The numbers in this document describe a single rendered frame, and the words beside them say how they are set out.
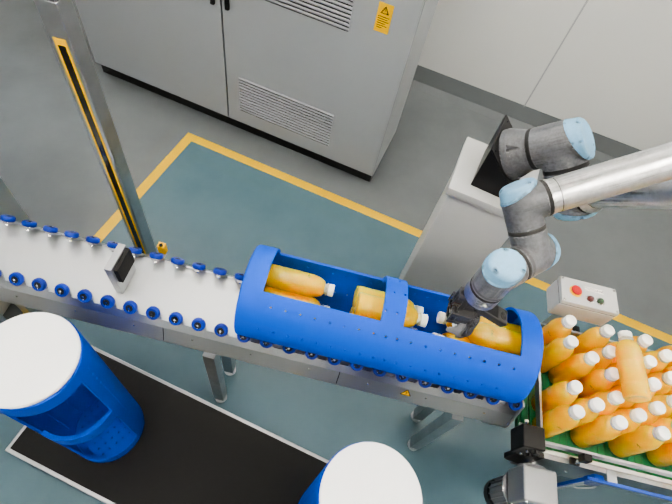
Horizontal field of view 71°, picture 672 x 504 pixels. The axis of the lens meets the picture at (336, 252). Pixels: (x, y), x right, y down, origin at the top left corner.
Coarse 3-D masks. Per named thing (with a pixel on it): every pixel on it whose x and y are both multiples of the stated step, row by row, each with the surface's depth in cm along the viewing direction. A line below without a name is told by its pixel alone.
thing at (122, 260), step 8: (120, 248) 147; (128, 248) 148; (112, 256) 145; (120, 256) 147; (128, 256) 149; (112, 264) 144; (120, 264) 145; (128, 264) 150; (112, 272) 144; (120, 272) 146; (128, 272) 152; (112, 280) 148; (120, 280) 148; (128, 280) 157; (120, 288) 152
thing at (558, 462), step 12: (504, 456) 158; (516, 456) 154; (540, 456) 149; (552, 456) 150; (564, 456) 150; (552, 468) 157; (564, 468) 154; (576, 468) 151; (588, 468) 149; (600, 468) 150; (612, 468) 150; (564, 480) 175; (624, 480) 151; (636, 480) 149; (648, 480) 150; (660, 480) 150; (660, 492) 154
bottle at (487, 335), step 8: (480, 328) 136; (488, 328) 136; (496, 328) 137; (504, 328) 138; (472, 336) 137; (480, 336) 136; (488, 336) 135; (496, 336) 136; (504, 336) 136; (512, 336) 136; (520, 336) 137; (480, 344) 137; (488, 344) 136; (496, 344) 136; (504, 344) 136; (512, 344) 136; (520, 344) 136; (512, 352) 137
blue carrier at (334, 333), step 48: (240, 288) 131; (336, 288) 157; (384, 288) 154; (288, 336) 134; (336, 336) 132; (384, 336) 131; (432, 336) 131; (528, 336) 133; (480, 384) 134; (528, 384) 132
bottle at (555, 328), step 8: (552, 320) 158; (560, 320) 156; (544, 328) 161; (552, 328) 157; (560, 328) 154; (568, 328) 153; (544, 336) 161; (552, 336) 158; (560, 336) 156; (544, 344) 163
